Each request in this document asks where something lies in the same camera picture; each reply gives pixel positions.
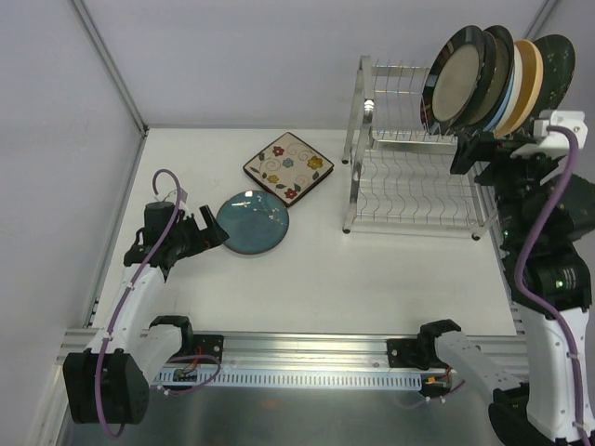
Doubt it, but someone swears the teal blossom plate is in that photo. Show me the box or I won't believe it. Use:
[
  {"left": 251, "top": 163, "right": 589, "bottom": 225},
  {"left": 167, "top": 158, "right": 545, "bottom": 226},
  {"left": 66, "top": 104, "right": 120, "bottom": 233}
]
[{"left": 217, "top": 190, "right": 289, "bottom": 256}]

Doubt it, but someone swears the blue bear plate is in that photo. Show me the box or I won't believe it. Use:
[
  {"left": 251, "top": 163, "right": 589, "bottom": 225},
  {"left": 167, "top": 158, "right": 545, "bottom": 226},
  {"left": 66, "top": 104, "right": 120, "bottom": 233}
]
[{"left": 483, "top": 82, "right": 513, "bottom": 132}]

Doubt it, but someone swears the striped rim round plate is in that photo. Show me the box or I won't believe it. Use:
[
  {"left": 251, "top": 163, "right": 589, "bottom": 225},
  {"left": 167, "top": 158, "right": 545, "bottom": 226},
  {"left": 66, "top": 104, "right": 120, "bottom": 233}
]
[{"left": 419, "top": 25, "right": 484, "bottom": 135}]

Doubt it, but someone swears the yellow bear plate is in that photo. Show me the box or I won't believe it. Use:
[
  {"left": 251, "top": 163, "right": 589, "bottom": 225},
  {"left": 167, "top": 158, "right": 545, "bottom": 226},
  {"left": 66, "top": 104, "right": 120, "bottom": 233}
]
[{"left": 495, "top": 39, "right": 544, "bottom": 138}]

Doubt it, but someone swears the grey reindeer plate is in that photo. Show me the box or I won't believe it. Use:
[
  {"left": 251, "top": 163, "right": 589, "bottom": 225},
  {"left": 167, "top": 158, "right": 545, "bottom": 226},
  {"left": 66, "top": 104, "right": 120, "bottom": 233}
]
[{"left": 455, "top": 30, "right": 497, "bottom": 129}]

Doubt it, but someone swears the square floral plate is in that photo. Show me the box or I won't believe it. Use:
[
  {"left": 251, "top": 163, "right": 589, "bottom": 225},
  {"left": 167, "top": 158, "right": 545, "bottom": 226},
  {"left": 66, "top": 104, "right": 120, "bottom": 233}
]
[{"left": 243, "top": 132, "right": 335, "bottom": 207}]

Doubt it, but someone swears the cream bear plate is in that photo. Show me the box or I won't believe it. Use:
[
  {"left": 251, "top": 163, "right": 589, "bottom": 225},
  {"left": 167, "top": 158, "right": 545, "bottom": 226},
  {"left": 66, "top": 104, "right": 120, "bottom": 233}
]
[{"left": 493, "top": 43, "right": 522, "bottom": 136}]

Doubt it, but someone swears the brown rimmed cream plate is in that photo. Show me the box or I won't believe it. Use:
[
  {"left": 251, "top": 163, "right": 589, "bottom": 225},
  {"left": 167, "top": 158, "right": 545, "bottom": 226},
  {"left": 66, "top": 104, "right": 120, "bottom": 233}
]
[{"left": 470, "top": 25, "right": 514, "bottom": 132}]

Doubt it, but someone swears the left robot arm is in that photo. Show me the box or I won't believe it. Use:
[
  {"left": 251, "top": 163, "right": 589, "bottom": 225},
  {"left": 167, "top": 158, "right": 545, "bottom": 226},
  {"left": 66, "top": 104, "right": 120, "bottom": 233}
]
[{"left": 62, "top": 202, "right": 229, "bottom": 427}]

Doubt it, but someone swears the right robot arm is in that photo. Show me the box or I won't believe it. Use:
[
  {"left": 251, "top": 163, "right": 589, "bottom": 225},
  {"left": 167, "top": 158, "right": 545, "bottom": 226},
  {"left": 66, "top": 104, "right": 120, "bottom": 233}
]
[{"left": 406, "top": 125, "right": 594, "bottom": 445}]

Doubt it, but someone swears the metal dish rack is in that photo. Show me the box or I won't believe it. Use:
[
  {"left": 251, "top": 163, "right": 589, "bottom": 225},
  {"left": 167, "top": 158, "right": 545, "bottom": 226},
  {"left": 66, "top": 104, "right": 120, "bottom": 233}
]
[{"left": 342, "top": 56, "right": 496, "bottom": 241}]

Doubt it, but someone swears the dark green floral plate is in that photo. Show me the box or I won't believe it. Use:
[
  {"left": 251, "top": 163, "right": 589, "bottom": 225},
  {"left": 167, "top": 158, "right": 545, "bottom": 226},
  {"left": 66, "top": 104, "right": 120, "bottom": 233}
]
[{"left": 521, "top": 34, "right": 576, "bottom": 135}]

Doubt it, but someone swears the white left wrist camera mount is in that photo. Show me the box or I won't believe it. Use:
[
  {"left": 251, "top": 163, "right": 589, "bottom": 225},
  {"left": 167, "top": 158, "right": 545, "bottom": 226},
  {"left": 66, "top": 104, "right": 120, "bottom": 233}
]
[{"left": 154, "top": 189, "right": 191, "bottom": 220}]

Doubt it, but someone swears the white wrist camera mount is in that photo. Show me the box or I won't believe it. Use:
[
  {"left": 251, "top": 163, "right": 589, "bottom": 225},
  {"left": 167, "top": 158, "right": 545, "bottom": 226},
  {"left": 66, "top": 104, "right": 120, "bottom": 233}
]
[
  {"left": 510, "top": 110, "right": 588, "bottom": 159},
  {"left": 154, "top": 189, "right": 191, "bottom": 220}
]

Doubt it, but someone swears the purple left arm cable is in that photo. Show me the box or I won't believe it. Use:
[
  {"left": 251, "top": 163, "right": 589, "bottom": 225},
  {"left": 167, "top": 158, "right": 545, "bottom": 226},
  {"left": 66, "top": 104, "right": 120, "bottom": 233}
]
[{"left": 95, "top": 169, "right": 224, "bottom": 440}]

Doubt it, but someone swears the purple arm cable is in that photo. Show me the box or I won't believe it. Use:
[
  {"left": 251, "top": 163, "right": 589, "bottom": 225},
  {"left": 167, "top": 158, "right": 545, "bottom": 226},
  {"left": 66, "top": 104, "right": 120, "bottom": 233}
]
[
  {"left": 394, "top": 125, "right": 591, "bottom": 446},
  {"left": 95, "top": 169, "right": 224, "bottom": 440}
]

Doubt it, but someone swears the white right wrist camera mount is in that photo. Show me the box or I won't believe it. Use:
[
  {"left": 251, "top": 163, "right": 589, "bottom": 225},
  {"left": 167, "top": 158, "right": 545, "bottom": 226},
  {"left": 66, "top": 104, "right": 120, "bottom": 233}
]
[{"left": 510, "top": 110, "right": 588, "bottom": 159}]

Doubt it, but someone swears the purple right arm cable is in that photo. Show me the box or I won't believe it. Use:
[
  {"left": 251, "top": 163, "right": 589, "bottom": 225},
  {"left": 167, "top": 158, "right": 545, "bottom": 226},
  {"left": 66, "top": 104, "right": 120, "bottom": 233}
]
[{"left": 394, "top": 125, "right": 591, "bottom": 446}]

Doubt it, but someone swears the aluminium mounting rail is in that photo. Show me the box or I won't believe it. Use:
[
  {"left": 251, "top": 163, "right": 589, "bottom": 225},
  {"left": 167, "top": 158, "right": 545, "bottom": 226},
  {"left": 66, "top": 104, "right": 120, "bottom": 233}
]
[{"left": 55, "top": 325, "right": 529, "bottom": 377}]

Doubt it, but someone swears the white slotted cable duct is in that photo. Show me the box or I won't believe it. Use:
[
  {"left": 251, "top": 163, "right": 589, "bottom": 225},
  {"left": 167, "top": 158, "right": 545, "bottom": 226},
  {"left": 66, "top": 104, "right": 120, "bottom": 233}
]
[{"left": 157, "top": 366, "right": 424, "bottom": 391}]

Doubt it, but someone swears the aluminium frame post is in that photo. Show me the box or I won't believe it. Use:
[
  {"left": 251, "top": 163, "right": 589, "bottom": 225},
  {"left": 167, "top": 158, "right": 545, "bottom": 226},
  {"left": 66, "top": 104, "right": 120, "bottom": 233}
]
[{"left": 68, "top": 0, "right": 149, "bottom": 138}]

